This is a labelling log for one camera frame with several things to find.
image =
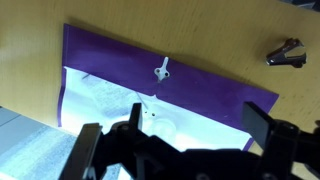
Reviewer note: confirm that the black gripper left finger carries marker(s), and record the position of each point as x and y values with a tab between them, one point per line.
88	150

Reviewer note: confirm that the dark crumpled cloth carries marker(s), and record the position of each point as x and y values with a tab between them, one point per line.
300	3

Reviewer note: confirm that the purple cloth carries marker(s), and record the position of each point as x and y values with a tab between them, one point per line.
200	86

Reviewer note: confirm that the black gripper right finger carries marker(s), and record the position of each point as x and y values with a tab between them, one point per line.
263	130

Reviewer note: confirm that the printed paper sheet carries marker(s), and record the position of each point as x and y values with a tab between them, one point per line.
110	96

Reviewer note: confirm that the metal staple remover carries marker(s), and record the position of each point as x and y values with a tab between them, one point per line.
288	55

